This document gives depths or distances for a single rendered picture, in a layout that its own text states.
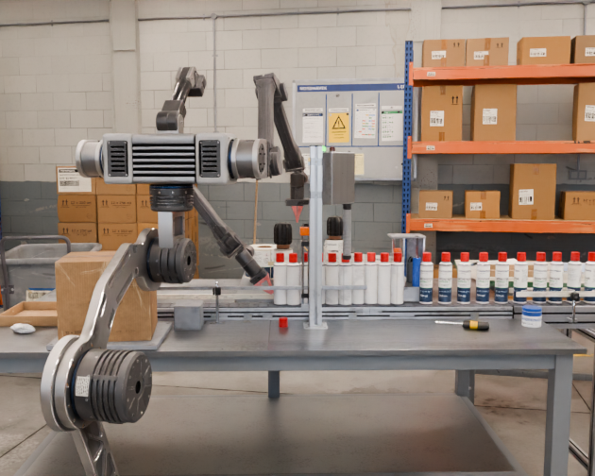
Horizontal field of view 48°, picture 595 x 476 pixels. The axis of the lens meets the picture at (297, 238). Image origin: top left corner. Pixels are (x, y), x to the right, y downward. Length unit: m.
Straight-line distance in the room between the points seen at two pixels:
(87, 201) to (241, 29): 2.52
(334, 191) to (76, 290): 0.95
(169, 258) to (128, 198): 3.99
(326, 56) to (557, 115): 2.38
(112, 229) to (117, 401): 4.49
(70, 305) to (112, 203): 3.83
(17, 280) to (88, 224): 1.53
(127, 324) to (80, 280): 0.21
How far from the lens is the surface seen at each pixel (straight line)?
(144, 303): 2.26
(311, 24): 7.20
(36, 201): 8.21
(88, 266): 2.26
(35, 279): 4.77
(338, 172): 2.43
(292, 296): 2.59
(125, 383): 1.67
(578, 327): 2.84
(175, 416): 3.35
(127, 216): 6.05
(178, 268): 2.05
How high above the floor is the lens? 1.45
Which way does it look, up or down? 7 degrees down
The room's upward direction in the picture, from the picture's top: straight up
